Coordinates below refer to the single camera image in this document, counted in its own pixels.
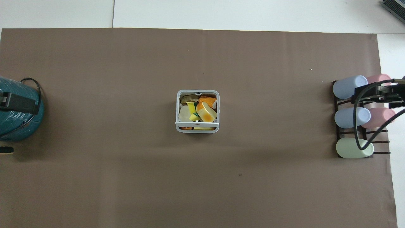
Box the grey trash can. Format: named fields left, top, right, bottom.
left=175, top=90, right=220, bottom=134

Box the orange bread slice toy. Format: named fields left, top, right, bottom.
left=196, top=101, right=218, bottom=123

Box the yellow food scrap toy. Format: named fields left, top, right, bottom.
left=186, top=102, right=201, bottom=122

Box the white translucent food scrap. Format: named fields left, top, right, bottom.
left=179, top=105, right=190, bottom=122

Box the brown food scrap toy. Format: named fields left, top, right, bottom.
left=180, top=94, right=199, bottom=105

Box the dark brown cup rack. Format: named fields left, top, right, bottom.
left=331, top=80, right=391, bottom=158

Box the light blue cup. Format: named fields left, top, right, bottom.
left=333, top=75, right=368, bottom=100
left=334, top=107, right=371, bottom=129

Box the light green cup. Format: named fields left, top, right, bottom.
left=336, top=138, right=375, bottom=159

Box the pink cup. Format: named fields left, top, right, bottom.
left=366, top=74, right=392, bottom=86
left=362, top=107, right=396, bottom=130

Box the teal round container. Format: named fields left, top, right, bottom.
left=0, top=76, right=45, bottom=142

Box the dark grey device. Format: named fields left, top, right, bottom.
left=381, top=0, right=405, bottom=20

